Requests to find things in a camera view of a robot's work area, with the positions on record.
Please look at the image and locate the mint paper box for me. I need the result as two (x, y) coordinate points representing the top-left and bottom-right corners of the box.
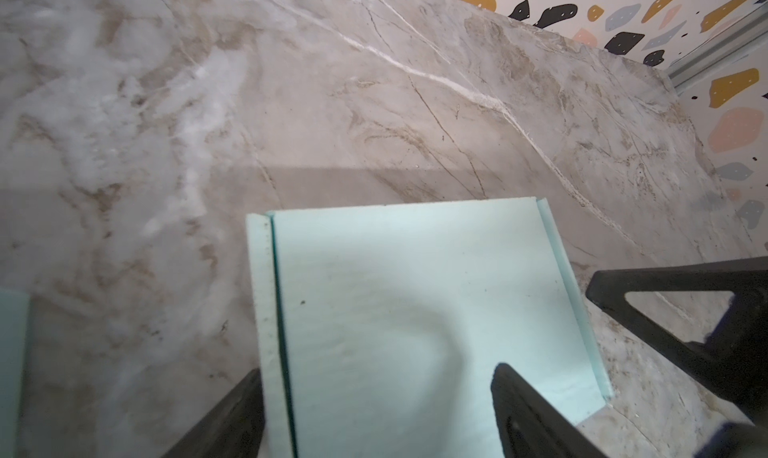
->
(1, 289), (30, 457)

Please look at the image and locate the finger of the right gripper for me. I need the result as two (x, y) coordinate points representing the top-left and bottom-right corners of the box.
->
(586, 257), (767, 425)

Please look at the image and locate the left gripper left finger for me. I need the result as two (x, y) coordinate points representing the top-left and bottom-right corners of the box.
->
(163, 369), (266, 458)

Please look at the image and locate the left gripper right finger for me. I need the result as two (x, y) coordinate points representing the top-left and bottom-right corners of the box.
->
(490, 363), (604, 458)

